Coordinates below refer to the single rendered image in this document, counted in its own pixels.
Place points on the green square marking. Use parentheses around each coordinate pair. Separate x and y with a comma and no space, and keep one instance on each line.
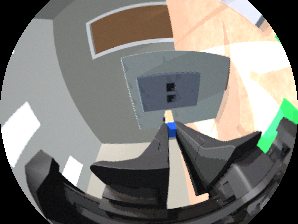
(287,109)

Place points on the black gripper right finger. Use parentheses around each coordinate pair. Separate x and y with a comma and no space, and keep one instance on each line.
(206,158)

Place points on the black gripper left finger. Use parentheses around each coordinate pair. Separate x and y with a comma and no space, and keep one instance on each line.
(149,169)

